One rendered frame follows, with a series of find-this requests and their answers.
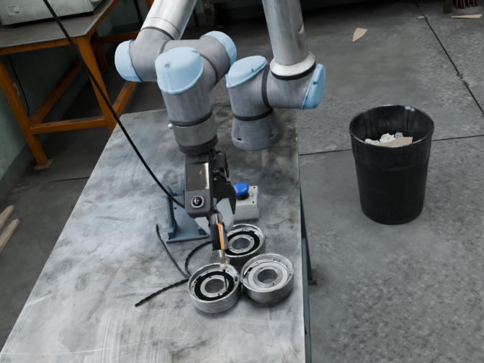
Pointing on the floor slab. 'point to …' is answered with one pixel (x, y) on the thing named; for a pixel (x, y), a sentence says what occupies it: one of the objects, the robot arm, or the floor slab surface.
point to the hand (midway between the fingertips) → (218, 230)
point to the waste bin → (392, 162)
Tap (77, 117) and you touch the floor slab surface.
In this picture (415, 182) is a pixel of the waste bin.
